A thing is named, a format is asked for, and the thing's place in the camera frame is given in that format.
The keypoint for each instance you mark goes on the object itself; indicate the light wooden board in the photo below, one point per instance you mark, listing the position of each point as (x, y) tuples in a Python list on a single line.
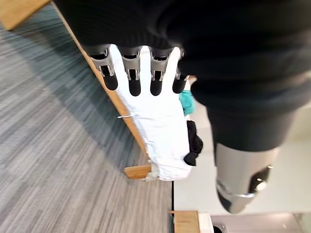
[(19, 12)]

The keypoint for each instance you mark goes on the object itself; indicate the black clothes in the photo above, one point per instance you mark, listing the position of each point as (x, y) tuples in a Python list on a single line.
[(194, 143)]

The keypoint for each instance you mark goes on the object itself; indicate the grey white container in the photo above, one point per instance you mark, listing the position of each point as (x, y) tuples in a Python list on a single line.
[(255, 223)]

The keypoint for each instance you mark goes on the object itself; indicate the white bed sheet mattress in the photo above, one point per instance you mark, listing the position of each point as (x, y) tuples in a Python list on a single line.
[(158, 126)]

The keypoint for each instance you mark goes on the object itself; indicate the small wooden cabinet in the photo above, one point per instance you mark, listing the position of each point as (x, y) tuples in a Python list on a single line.
[(185, 222)]

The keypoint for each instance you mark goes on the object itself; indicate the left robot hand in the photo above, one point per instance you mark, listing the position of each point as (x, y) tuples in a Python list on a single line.
[(218, 48)]

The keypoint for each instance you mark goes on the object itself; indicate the teal cloth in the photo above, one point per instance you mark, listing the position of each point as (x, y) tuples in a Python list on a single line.
[(188, 103)]

